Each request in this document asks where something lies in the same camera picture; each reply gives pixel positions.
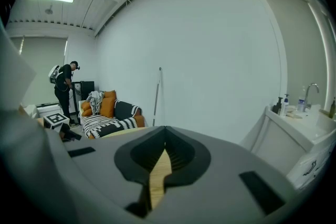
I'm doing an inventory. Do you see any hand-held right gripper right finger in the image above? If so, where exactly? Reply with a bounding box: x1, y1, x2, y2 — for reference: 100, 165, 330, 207
151, 125, 300, 224

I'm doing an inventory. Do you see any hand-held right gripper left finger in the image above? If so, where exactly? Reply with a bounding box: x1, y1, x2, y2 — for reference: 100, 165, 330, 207
46, 125, 166, 219

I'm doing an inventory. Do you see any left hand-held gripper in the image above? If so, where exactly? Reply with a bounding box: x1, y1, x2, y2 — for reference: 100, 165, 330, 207
43, 112, 82, 143

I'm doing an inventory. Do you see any small orange cushion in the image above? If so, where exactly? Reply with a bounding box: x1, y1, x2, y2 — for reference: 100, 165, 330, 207
80, 100, 93, 117

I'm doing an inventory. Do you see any black and white patterned blanket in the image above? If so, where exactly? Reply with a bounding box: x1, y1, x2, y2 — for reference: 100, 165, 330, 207
79, 100, 143, 139

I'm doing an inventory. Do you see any white storage box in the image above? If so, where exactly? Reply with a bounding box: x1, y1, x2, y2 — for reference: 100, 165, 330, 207
25, 103, 62, 120

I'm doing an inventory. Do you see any grey garment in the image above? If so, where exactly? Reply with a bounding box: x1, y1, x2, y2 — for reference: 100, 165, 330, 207
86, 90, 106, 115

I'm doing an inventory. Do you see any large orange cushion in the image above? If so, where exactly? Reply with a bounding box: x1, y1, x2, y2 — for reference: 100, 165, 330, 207
99, 90, 117, 119

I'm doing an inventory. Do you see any black cabinet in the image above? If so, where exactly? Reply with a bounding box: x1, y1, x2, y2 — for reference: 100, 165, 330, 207
71, 80, 96, 115

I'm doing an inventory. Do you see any orange sofa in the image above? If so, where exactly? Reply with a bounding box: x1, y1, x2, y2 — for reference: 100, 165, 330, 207
78, 90, 146, 140

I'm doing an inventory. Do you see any wooden table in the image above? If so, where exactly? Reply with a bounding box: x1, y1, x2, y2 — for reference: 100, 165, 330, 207
18, 104, 173, 210

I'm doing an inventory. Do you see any white sink counter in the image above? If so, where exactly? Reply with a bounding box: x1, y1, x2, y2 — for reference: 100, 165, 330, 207
239, 104, 336, 190

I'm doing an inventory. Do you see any thin white pole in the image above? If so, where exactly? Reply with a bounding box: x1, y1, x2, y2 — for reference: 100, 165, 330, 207
152, 67, 163, 127

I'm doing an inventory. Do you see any black pump bottle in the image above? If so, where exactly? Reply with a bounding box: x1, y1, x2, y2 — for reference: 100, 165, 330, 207
272, 97, 284, 115

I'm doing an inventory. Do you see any white pump bottle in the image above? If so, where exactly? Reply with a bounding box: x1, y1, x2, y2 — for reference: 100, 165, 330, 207
280, 93, 290, 117

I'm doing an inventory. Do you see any clear plastic bottle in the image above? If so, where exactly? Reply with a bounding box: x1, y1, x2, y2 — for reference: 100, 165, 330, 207
297, 88, 307, 112

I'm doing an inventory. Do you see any chrome faucet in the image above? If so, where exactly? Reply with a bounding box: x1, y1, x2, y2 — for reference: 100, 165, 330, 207
302, 83, 320, 113

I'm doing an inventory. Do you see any dark green glass bottle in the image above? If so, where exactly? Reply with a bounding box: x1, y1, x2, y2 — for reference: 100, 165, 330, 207
329, 97, 336, 119

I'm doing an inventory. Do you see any beige window blind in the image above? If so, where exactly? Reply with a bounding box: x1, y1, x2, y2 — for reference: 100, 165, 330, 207
253, 0, 329, 113

